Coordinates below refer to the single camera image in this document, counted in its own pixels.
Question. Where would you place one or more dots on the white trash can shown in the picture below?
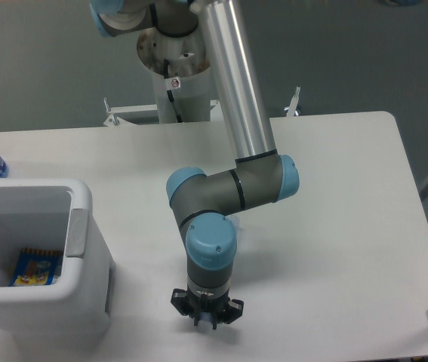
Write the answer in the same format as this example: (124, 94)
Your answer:
(54, 214)

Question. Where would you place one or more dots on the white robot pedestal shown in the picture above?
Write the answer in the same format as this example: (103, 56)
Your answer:
(181, 80)

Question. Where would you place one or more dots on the blue snack wrapper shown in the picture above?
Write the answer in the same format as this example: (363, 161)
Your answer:
(37, 267)

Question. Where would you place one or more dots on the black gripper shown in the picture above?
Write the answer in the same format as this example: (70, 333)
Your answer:
(222, 310)

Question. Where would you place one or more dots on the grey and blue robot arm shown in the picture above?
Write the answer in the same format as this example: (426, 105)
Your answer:
(261, 175)

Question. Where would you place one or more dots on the crushed clear plastic bottle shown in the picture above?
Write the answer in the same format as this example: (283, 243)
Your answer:
(211, 243)

